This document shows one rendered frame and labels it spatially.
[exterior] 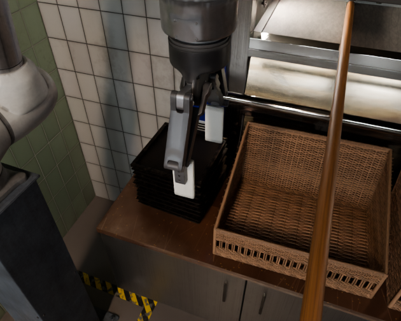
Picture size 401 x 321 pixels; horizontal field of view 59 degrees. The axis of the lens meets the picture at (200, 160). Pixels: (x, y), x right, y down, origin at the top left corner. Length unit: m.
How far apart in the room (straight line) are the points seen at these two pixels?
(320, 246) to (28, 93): 0.78
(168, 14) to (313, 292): 0.43
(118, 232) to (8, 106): 0.65
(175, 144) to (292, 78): 0.99
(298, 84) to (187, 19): 1.01
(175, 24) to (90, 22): 1.20
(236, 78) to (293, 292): 0.80
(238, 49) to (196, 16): 0.96
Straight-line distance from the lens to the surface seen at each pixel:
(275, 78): 1.38
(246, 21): 1.31
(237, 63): 1.38
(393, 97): 1.40
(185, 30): 0.41
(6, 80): 0.99
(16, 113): 1.02
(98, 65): 1.68
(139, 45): 1.51
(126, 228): 1.43
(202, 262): 1.32
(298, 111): 0.98
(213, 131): 0.59
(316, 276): 0.60
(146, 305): 1.90
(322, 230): 0.65
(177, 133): 0.43
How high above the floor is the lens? 1.71
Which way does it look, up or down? 43 degrees down
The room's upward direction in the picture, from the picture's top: straight up
